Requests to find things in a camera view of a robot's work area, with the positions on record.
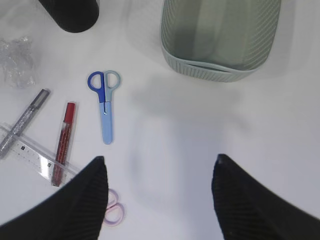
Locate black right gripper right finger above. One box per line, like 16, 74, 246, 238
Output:
211, 154, 320, 240

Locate blue scissors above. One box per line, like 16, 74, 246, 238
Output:
87, 70, 122, 145

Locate pink scissors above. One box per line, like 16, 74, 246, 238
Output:
103, 189, 125, 227

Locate clear plastic ruler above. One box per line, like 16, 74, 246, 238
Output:
0, 124, 80, 187

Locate silver glitter pen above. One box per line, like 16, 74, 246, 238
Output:
0, 89, 51, 159

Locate clear plastic sheet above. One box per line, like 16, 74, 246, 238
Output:
0, 36, 37, 89

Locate red glitter pen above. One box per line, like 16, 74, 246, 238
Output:
51, 102, 76, 187

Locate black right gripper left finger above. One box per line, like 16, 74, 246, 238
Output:
0, 156, 109, 240

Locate light green woven basket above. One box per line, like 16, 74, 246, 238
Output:
160, 0, 281, 83

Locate black mesh pen holder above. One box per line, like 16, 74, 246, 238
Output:
39, 0, 100, 33

